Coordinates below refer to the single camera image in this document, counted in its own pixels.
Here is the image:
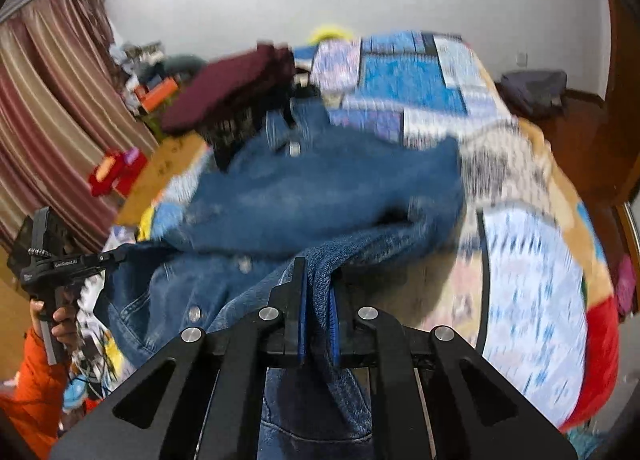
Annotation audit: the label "green cloth covered stool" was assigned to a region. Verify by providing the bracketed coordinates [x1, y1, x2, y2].
[137, 102, 173, 138]

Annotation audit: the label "striped red-brown curtain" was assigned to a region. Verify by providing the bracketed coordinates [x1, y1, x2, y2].
[0, 0, 158, 253]

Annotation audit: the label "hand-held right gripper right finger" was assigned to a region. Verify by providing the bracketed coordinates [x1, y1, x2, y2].
[327, 275, 578, 460]

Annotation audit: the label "yellow round object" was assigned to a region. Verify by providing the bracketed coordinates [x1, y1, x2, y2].
[309, 24, 356, 45]

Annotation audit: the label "folded maroon clothes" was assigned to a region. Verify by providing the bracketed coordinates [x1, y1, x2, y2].
[161, 42, 296, 137]

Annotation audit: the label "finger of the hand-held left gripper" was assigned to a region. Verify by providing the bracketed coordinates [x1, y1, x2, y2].
[97, 246, 132, 271]

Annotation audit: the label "pile of household clutter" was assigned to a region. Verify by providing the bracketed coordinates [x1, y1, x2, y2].
[110, 40, 166, 91]

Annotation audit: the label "grey cushion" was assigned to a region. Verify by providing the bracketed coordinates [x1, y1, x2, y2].
[137, 55, 206, 81]

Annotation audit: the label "orange box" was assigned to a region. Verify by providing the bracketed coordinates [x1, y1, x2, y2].
[137, 79, 178, 108]

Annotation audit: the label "person's left hand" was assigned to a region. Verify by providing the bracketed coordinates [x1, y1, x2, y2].
[30, 297, 81, 347]

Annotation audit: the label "red plush toy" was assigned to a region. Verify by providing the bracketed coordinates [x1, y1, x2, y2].
[89, 149, 146, 198]

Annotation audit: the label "person's left forearm orange sleeve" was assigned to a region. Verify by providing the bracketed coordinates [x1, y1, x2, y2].
[0, 327, 73, 458]

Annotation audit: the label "blue patchwork blanket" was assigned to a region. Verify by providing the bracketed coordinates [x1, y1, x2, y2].
[60, 30, 621, 433]

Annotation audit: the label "blue denim jacket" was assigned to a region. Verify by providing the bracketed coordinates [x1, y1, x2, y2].
[95, 100, 468, 460]

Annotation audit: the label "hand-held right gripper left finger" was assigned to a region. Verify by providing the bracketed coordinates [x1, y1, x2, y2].
[50, 256, 308, 460]

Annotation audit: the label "grey backpack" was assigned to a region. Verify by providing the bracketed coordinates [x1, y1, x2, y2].
[500, 69, 568, 121]

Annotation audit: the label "pink slipper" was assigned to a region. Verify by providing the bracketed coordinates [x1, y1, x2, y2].
[615, 255, 638, 316]

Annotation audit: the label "folded black patterned cloth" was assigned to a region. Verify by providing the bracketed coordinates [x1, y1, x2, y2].
[202, 85, 321, 171]

